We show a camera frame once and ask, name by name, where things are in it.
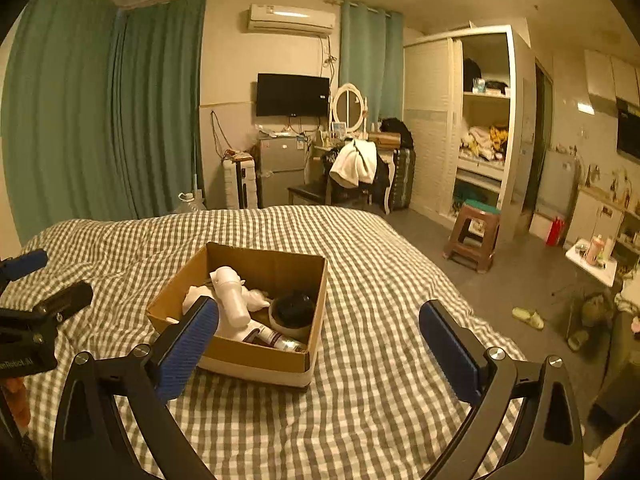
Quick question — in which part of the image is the white wardrobe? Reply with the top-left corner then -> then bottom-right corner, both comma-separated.
402,25 -> 536,245

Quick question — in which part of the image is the dark suitcase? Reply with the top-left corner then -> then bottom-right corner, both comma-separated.
390,148 -> 416,210

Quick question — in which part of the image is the grey mini fridge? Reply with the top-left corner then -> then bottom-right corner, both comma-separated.
258,136 -> 307,208

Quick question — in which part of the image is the black wall television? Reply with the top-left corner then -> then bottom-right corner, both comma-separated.
255,73 -> 330,118

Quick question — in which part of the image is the open cardboard box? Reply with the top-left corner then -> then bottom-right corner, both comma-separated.
146,242 -> 328,388

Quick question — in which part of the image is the teal curtain right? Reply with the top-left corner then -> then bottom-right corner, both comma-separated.
338,0 -> 404,130

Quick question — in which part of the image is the white garment on chair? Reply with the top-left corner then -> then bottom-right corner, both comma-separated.
329,139 -> 378,188

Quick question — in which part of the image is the clear water jug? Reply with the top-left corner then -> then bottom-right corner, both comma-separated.
175,192 -> 206,214

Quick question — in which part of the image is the white suitcase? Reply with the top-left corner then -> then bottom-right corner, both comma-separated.
222,156 -> 258,210

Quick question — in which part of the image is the oval vanity mirror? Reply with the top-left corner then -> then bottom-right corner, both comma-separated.
330,84 -> 368,138

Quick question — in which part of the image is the black chair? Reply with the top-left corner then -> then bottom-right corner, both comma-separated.
288,174 -> 370,208

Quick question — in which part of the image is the white folding side table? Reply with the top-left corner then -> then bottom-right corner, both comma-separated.
565,238 -> 618,292

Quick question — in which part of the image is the white bear figurine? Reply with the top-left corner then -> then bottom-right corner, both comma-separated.
241,286 -> 272,312

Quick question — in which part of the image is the pile of clothes on shelf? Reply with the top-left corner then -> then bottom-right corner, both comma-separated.
461,125 -> 509,162

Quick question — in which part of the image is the red fire extinguisher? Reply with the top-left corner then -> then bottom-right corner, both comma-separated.
546,217 -> 565,247

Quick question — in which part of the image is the white tissue pack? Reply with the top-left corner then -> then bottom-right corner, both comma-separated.
181,285 -> 214,314

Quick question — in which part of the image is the white washing machine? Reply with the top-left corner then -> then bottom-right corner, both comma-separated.
535,150 -> 580,220

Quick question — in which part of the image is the green slipper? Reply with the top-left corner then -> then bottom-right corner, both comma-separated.
511,307 -> 544,330

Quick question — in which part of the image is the white air conditioner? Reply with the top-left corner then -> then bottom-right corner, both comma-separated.
247,3 -> 336,37

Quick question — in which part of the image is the green curtain left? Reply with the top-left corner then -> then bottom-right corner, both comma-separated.
1,0 -> 206,240

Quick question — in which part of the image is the grey checkered bed quilt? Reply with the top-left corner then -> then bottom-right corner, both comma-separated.
1,206 -> 522,479

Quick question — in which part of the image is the black bag on desk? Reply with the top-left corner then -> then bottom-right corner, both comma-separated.
381,117 -> 414,150

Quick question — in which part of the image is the pink cup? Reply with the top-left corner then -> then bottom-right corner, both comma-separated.
585,235 -> 604,266

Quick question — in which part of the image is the white cream tube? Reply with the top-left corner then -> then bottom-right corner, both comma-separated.
243,321 -> 307,353

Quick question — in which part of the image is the tape roll ring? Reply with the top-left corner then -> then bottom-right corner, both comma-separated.
267,291 -> 317,342

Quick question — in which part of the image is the black glass jar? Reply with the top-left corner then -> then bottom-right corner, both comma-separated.
271,292 -> 316,328

